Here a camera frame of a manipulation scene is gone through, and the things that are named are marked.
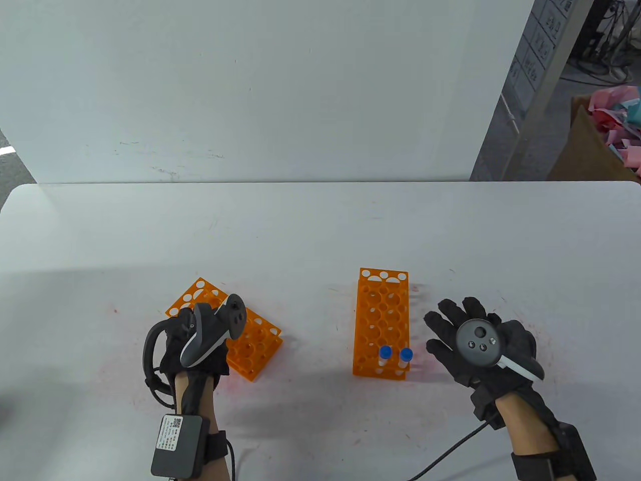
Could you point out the person's right hand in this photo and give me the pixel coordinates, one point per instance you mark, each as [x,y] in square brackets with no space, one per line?
[448,315]

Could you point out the person's left hand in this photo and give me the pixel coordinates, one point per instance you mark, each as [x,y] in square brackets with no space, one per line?
[171,350]

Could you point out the blue capped test tube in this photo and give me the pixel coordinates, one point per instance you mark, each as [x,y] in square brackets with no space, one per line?
[385,351]
[406,354]

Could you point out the orange test tube rack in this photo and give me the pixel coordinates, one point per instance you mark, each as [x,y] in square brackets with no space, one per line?
[250,373]
[375,373]

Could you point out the person's right forearm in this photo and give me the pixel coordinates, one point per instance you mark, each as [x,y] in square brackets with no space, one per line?
[523,431]

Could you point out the grey hand controller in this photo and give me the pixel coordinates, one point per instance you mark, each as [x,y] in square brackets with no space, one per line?
[478,343]
[233,315]

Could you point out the black labelled wrist module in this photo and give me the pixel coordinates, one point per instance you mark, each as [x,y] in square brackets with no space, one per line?
[178,446]

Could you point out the black plain wrist module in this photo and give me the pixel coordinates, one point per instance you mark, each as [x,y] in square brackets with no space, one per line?
[576,446]

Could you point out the brown cardboard box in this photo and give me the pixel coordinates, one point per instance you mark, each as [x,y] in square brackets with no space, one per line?
[581,150]

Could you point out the pink paper scraps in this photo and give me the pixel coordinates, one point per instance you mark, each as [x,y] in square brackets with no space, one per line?
[616,105]

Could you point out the white backdrop board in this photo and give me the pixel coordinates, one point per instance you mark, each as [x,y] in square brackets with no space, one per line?
[250,90]

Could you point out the grey partition panel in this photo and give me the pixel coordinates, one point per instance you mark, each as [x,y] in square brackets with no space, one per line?
[536,45]

